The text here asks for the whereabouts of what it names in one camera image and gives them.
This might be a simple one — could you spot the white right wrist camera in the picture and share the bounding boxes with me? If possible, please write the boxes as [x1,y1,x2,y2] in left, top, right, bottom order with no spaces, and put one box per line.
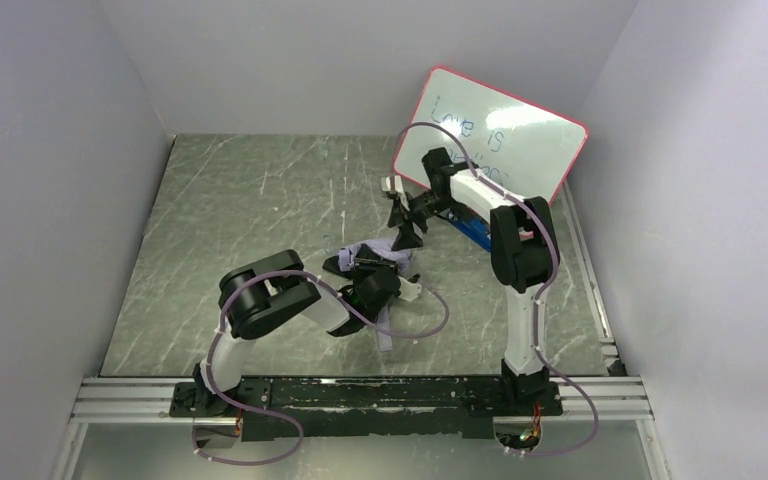
[381,175,405,201]

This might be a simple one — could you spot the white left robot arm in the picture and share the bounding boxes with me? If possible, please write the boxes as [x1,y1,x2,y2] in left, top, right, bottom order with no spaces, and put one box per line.
[212,245,401,396]

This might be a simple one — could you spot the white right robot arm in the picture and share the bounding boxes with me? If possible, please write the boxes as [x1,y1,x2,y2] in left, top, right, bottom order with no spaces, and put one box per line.
[381,148,560,401]

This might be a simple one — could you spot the blue whiteboard eraser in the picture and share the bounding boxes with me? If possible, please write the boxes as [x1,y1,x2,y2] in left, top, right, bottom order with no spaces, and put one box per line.
[444,212,491,252]

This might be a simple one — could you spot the lilac and black folding umbrella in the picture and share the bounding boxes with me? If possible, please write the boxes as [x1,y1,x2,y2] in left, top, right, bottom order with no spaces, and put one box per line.
[322,238,419,352]

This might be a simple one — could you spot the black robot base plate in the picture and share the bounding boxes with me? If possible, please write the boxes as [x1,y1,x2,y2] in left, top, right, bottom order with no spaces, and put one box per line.
[168,375,563,441]

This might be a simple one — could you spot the red framed whiteboard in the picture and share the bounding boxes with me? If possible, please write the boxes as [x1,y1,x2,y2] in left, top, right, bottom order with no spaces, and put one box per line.
[393,66,588,202]

